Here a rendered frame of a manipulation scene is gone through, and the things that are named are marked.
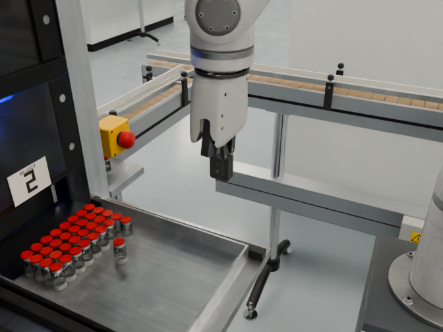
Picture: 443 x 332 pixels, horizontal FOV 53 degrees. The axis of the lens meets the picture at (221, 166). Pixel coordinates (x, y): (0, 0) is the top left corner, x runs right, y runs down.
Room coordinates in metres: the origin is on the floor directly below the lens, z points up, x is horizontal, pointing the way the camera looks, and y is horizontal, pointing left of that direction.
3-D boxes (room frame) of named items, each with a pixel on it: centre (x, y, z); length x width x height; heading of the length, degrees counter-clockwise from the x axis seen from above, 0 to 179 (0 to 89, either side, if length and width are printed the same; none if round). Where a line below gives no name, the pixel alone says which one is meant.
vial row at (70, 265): (0.62, 0.24, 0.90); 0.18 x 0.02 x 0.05; 153
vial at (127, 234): (0.68, 0.18, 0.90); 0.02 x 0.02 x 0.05
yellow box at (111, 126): (0.91, 0.26, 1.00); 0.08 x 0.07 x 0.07; 64
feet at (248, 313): (1.46, -0.22, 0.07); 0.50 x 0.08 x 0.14; 154
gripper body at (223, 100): (0.58, 0.00, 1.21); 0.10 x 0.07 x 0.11; 154
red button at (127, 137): (0.89, 0.22, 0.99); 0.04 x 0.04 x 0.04; 64
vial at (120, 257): (0.62, 0.18, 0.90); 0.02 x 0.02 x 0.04
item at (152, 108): (1.23, 0.26, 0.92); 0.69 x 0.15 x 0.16; 154
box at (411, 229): (1.17, -0.66, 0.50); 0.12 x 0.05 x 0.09; 64
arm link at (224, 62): (0.58, 0.00, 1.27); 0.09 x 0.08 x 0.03; 154
